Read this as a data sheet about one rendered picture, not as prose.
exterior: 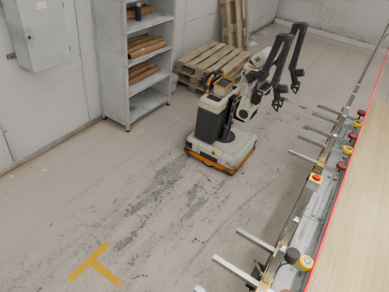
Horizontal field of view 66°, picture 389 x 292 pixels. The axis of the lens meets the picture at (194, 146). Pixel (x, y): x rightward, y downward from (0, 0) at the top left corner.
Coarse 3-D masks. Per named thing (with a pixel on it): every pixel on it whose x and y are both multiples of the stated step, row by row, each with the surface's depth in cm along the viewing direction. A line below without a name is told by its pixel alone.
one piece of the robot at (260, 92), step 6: (258, 84) 282; (264, 84) 295; (270, 84) 296; (252, 90) 288; (258, 90) 283; (264, 90) 284; (252, 96) 289; (258, 96) 286; (252, 102) 292; (258, 102) 289
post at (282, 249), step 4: (280, 248) 137; (284, 248) 137; (280, 252) 138; (284, 252) 136; (276, 256) 140; (280, 256) 139; (276, 260) 142; (280, 260) 140; (272, 264) 145; (276, 264) 143; (272, 268) 146; (276, 268) 145; (268, 272) 150; (272, 272) 148; (268, 276) 151; (272, 276) 150; (264, 280) 155; (268, 280) 153
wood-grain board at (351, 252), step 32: (384, 128) 282; (352, 160) 238; (384, 160) 243; (352, 192) 210; (384, 192) 214; (352, 224) 188; (384, 224) 191; (320, 256) 167; (352, 256) 170; (384, 256) 172; (320, 288) 153; (352, 288) 155; (384, 288) 157
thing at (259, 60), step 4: (268, 48) 274; (260, 52) 267; (264, 52) 267; (268, 52) 271; (256, 56) 270; (260, 56) 268; (264, 56) 267; (252, 60) 274; (256, 60) 272; (260, 60) 270; (264, 60) 268; (256, 64) 274; (260, 64) 272; (264, 64) 270; (256, 68) 276; (260, 68) 274
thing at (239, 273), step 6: (216, 258) 164; (222, 258) 164; (222, 264) 162; (228, 264) 162; (228, 270) 161; (234, 270) 160; (240, 270) 160; (240, 276) 158; (246, 276) 158; (246, 282) 158; (252, 282) 156; (258, 282) 156
